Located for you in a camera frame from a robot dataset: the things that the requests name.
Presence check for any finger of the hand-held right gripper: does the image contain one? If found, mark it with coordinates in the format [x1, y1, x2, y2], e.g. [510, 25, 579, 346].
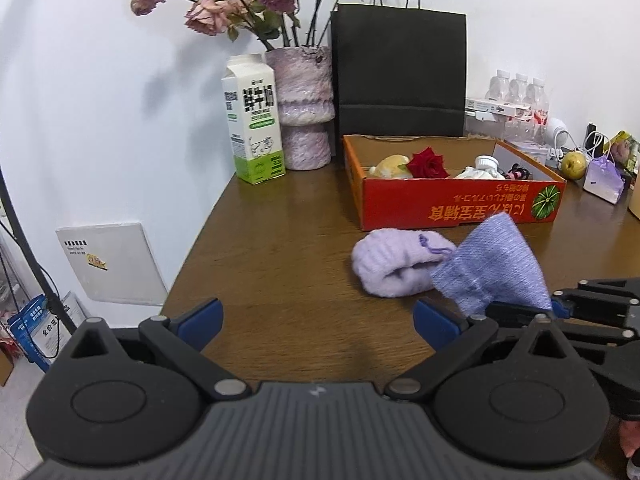
[482, 299, 640, 348]
[551, 277, 640, 320]

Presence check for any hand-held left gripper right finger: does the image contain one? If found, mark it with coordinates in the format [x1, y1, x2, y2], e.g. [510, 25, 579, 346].
[384, 297, 571, 403]

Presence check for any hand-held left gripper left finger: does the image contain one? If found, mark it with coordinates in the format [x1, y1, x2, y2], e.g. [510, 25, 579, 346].
[70, 297, 252, 403]

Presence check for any lavender knit hat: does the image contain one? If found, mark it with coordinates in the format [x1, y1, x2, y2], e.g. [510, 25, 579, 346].
[351, 228, 458, 297]

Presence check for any periwinkle knit pouch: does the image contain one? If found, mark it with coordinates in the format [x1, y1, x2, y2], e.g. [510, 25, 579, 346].
[430, 211, 553, 316]

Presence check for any red cardboard box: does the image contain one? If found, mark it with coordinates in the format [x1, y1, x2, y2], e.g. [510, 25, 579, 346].
[342, 134, 567, 232]

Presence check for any white cloth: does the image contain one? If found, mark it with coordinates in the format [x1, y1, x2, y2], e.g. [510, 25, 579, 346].
[454, 155, 507, 181]

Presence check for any red rose flower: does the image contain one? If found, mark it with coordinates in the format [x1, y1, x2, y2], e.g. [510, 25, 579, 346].
[406, 147, 450, 180]

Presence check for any person's right hand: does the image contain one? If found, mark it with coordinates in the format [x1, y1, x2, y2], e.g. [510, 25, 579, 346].
[619, 419, 640, 461]

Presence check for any purple plastic bag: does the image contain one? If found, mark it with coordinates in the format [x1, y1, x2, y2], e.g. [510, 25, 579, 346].
[583, 155, 626, 205]

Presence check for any white printed bag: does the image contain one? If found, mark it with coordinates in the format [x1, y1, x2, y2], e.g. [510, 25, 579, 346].
[47, 291, 87, 341]

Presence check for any green apple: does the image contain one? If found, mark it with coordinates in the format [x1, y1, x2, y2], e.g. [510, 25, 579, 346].
[561, 150, 587, 181]

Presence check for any yellow green snack packet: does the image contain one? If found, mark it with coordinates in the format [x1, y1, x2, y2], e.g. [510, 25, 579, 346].
[607, 131, 640, 171]

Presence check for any black charger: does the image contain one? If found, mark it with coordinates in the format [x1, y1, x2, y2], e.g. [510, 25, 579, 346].
[586, 123, 606, 158]

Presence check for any white printed tin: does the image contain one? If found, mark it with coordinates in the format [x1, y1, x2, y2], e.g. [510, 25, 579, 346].
[515, 140, 551, 166]

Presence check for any small white fan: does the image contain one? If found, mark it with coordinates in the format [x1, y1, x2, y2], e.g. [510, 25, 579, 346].
[545, 117, 571, 158]

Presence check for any blue printed bag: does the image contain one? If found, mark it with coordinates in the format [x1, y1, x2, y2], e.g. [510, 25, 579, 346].
[7, 294, 61, 372]

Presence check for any black lamp stand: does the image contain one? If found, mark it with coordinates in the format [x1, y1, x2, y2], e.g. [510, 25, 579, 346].
[0, 167, 77, 333]

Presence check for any white green milk carton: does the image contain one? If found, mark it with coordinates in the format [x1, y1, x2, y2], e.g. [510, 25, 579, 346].
[221, 53, 287, 186]

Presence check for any clear plastic food container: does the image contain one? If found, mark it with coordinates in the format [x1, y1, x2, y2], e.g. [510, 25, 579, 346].
[464, 110, 506, 140]

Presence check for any clear water bottle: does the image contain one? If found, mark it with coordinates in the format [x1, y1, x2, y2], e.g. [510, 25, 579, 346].
[507, 73, 529, 106]
[525, 78, 550, 126]
[484, 70, 511, 103]

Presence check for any flat white carton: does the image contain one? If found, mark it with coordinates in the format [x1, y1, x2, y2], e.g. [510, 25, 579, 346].
[465, 97, 533, 122]

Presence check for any purple speckled vase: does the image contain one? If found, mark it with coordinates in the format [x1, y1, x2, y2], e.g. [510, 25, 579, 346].
[265, 46, 335, 171]

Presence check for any black paper bag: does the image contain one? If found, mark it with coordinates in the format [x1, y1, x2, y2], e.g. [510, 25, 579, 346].
[330, 0, 468, 138]

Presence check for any white wall panel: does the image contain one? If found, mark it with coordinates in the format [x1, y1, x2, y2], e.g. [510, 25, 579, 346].
[56, 221, 168, 306]

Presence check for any white charging cable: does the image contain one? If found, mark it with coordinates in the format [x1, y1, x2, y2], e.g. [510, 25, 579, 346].
[552, 130, 606, 161]

